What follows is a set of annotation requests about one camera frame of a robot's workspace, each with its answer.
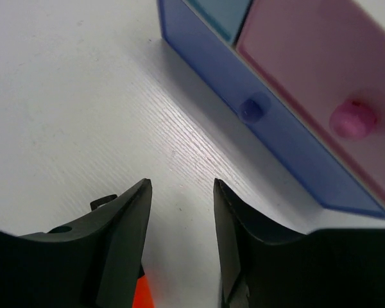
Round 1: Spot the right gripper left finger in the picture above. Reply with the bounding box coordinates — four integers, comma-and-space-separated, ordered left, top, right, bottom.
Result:
0, 179, 152, 307

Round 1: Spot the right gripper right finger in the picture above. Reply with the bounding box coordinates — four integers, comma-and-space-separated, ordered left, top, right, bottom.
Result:
214, 179, 385, 307

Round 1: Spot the pink drawer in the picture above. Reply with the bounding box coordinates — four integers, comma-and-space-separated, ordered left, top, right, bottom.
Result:
237, 1, 385, 203

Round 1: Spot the blue small drawer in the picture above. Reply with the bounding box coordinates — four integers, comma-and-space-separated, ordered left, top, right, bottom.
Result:
187, 0, 252, 46

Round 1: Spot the orange highlighter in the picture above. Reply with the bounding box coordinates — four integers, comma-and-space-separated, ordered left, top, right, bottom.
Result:
132, 275, 155, 308

